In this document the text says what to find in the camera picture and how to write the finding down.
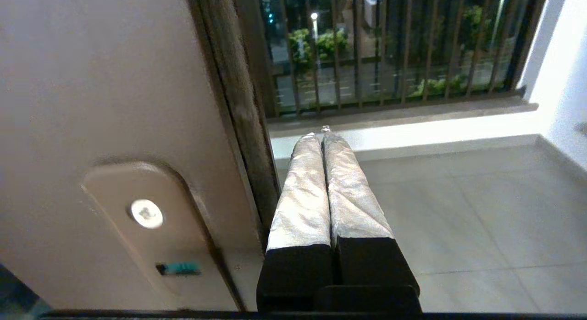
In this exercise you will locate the brown framed sliding glass door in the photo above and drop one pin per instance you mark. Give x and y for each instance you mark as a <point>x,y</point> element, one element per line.
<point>114,104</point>

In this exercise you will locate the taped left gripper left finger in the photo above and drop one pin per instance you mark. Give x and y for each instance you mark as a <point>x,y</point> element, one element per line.
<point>298,219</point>

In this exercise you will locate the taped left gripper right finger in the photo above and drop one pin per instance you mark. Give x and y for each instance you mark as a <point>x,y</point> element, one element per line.
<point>357,219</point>

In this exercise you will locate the black metal balcony railing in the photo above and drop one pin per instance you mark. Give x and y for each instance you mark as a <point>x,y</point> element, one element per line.
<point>390,49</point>

